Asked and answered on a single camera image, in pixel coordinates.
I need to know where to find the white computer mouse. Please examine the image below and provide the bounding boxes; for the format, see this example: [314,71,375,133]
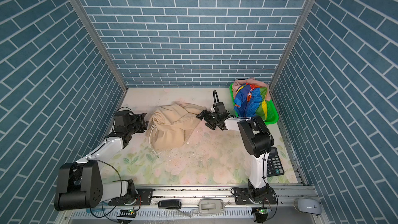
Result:
[293,198,322,215]

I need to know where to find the right green lit circuit board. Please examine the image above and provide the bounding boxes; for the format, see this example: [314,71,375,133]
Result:
[252,207,271,224]

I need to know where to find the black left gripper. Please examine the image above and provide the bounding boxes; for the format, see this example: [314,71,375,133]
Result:
[125,111,148,135]

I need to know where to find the green lit circuit board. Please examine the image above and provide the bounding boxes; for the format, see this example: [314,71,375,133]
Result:
[116,209,137,224]
[252,207,271,224]

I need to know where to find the pink cloth in basket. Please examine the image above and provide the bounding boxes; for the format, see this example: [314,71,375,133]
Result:
[232,77,271,101]

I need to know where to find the aluminium right corner post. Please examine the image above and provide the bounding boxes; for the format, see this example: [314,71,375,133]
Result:
[269,0,315,92]

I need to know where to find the colourful striped shorts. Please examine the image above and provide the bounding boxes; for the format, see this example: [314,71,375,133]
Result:
[233,85,270,120]

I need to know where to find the black car key fob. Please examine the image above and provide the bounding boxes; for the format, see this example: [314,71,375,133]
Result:
[158,200,182,210]

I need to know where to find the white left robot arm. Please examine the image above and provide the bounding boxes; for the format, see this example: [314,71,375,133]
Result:
[55,107,148,211]

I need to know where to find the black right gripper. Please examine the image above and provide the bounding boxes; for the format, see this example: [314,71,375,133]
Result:
[197,109,221,130]

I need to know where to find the black calculator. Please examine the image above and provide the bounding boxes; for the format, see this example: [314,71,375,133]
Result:
[267,147,285,177]

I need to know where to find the left green lit circuit board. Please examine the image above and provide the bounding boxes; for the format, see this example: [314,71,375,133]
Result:
[116,209,137,224]

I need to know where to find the aluminium left corner post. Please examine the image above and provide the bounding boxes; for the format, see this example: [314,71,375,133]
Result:
[68,0,128,93]

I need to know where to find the beige drawstring shorts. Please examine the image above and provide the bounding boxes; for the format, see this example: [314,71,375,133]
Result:
[146,103,206,156]

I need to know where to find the aluminium corner post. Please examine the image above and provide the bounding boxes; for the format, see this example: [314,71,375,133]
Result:
[68,0,128,93]
[269,0,315,92]

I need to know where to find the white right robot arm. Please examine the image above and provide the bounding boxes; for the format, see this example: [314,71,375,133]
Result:
[197,102,274,202]

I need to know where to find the green plastic basket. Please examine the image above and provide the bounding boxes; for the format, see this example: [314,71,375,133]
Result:
[230,83,279,125]

